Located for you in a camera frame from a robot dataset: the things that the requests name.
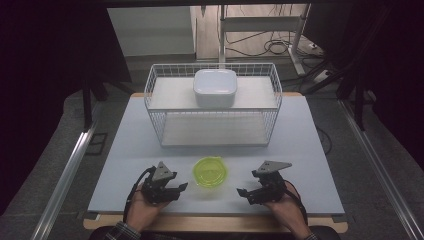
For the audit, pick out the white metal desk frame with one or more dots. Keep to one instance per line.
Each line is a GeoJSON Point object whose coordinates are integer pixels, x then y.
{"type": "Point", "coordinates": [260, 23]}

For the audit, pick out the black floor plate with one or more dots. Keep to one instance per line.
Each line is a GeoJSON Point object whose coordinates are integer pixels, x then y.
{"type": "Point", "coordinates": [96, 143]}

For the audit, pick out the black metal stand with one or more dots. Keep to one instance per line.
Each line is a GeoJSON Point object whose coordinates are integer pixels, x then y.
{"type": "Point", "coordinates": [359, 106]}
{"type": "Point", "coordinates": [87, 106]}

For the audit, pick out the white cabinet panel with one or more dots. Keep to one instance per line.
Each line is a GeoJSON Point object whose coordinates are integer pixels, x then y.
{"type": "Point", "coordinates": [150, 31]}

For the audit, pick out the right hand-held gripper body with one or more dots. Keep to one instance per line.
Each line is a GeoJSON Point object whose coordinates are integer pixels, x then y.
{"type": "Point", "coordinates": [271, 186]}

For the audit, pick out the green translucent bowl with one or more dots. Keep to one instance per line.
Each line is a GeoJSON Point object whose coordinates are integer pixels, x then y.
{"type": "Point", "coordinates": [210, 171]}

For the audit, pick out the aluminium rail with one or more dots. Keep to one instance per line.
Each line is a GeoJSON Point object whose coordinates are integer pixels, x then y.
{"type": "Point", "coordinates": [63, 180]}
{"type": "Point", "coordinates": [380, 170]}

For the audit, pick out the person's right hand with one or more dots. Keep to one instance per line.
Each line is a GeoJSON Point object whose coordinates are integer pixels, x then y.
{"type": "Point", "coordinates": [290, 211]}

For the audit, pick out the white square bowl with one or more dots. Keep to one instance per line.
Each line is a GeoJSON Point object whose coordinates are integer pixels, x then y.
{"type": "Point", "coordinates": [215, 86]}

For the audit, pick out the white power strip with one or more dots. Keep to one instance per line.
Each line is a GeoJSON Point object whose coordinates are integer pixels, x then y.
{"type": "Point", "coordinates": [321, 76]}

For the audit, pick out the person's left hand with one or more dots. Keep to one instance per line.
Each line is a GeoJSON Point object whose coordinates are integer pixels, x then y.
{"type": "Point", "coordinates": [141, 211]}

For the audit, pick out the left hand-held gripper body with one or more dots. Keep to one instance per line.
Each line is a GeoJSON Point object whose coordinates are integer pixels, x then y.
{"type": "Point", "coordinates": [158, 188]}

